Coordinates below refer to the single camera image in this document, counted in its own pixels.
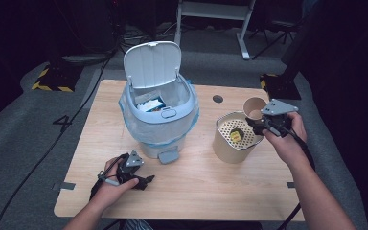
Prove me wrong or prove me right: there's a hand-held gripper cable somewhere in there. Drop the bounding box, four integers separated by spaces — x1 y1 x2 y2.
89 153 129 201
266 121 316 230

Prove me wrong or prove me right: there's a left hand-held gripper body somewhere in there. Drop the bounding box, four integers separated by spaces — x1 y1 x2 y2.
116 149 145 185

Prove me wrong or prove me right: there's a white and blue pedal bin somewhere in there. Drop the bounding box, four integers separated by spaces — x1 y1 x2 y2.
118 40 201 165

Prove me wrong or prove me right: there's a person's striped clothing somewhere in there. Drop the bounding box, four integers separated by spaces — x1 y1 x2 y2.
121 218 154 230

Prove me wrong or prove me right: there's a black tripod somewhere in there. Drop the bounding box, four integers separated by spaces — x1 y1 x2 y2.
251 18 301 61

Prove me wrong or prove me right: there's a left hand-held gripper cable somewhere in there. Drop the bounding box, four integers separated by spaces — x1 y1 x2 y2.
89 153 129 201

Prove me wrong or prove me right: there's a person's right hand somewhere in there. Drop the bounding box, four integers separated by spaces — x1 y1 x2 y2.
263 111 308 168

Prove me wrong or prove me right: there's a white metal stand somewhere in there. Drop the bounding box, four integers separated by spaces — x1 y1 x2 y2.
172 0 257 61

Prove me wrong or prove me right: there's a colourful snack box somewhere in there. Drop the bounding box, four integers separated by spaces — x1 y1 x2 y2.
136 97 167 113

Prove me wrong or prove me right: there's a used tea bag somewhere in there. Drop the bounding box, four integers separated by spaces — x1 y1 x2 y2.
229 127 245 144

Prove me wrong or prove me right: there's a person's left hand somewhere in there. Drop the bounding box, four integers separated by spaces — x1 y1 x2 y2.
90 156 140 208

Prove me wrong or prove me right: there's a bundle of floor cables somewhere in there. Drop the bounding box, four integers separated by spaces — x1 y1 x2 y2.
121 22 180 50

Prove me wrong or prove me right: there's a right hand-held gripper cable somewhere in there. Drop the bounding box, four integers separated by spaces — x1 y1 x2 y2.
266 121 316 230

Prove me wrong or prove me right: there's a beige strainer container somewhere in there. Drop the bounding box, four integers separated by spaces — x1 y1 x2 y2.
212 110 265 165

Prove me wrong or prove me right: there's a long black floor cable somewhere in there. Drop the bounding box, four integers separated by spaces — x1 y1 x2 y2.
0 44 123 230

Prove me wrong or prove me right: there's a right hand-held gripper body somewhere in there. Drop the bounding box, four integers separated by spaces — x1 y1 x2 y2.
261 98 300 138

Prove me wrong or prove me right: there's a brown paper cup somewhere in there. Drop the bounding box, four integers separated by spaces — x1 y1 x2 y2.
242 96 268 121

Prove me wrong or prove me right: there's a black yellow striped base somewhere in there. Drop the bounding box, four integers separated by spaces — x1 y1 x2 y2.
259 73 302 101
31 65 79 94

